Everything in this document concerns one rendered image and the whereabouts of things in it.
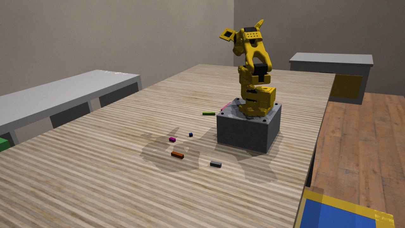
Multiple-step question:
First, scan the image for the orange rectangular rod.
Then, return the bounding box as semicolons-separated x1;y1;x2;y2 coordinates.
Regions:
171;151;184;159

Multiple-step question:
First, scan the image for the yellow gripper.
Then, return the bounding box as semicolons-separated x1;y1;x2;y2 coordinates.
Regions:
219;19;264;56

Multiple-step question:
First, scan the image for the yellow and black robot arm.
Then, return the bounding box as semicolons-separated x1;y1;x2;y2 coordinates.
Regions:
234;27;274;117

